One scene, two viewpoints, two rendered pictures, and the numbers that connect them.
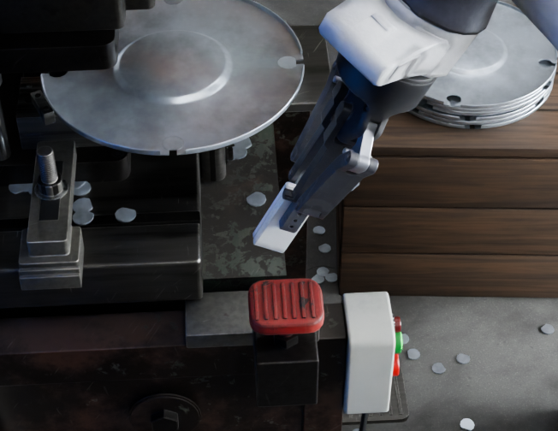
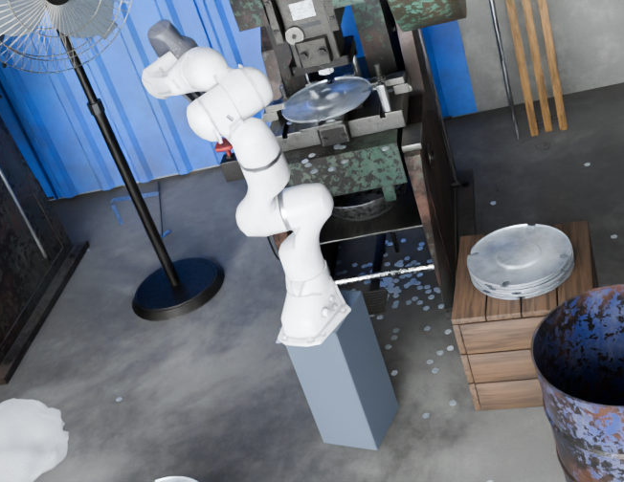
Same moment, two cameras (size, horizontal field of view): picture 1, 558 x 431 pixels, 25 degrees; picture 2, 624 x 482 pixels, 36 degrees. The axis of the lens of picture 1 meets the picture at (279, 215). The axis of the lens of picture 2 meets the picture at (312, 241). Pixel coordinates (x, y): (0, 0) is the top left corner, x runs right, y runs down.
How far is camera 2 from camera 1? 3.16 m
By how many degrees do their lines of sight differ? 81
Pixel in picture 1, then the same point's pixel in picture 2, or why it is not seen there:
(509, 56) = (512, 270)
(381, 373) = not seen: hidden behind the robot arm
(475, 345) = (443, 375)
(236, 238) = (295, 155)
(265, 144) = (340, 152)
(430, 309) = not seen: hidden behind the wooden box
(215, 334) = not seen: hidden behind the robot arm
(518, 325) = (456, 391)
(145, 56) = (330, 93)
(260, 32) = (340, 110)
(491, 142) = (460, 280)
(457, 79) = (492, 253)
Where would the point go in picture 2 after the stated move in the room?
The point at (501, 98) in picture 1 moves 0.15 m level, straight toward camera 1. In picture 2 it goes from (475, 269) to (424, 269)
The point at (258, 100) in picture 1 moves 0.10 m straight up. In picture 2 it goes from (303, 117) to (294, 87)
